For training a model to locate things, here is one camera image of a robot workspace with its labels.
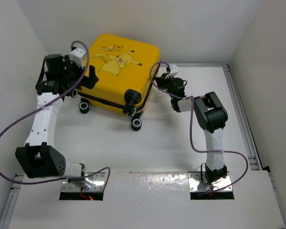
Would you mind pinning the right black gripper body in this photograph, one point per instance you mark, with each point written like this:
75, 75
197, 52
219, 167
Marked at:
165, 84

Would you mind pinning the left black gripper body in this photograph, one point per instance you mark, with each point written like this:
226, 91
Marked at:
86, 81

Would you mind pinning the yellow suitcase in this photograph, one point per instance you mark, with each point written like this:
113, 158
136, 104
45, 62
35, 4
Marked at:
124, 68

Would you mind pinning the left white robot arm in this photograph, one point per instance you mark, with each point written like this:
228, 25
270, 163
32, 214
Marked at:
38, 157

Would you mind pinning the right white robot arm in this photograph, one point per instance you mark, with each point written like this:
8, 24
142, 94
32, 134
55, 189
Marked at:
210, 114

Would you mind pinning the white front panel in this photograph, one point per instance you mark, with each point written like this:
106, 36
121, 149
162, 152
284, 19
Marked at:
150, 201

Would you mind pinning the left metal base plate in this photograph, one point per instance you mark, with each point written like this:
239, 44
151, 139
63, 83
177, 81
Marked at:
93, 183

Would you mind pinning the metal base plate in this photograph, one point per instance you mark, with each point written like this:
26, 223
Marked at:
198, 183
93, 183

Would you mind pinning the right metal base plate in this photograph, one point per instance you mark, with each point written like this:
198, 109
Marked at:
198, 183

